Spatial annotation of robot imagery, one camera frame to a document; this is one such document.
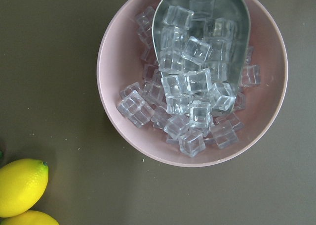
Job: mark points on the pink bowl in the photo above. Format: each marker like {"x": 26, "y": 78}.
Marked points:
{"x": 261, "y": 91}

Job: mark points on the metal ice scoop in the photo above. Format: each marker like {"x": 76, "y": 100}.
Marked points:
{"x": 201, "y": 47}

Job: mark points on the yellow lemon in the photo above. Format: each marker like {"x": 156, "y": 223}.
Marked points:
{"x": 30, "y": 217}
{"x": 22, "y": 184}

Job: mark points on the yellow lemon lower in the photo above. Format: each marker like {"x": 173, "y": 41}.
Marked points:
{"x": 30, "y": 217}

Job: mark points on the pile of clear ice cubes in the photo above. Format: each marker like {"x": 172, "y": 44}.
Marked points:
{"x": 144, "y": 102}

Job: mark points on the yellow lemon upper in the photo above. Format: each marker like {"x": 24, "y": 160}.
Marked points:
{"x": 22, "y": 184}

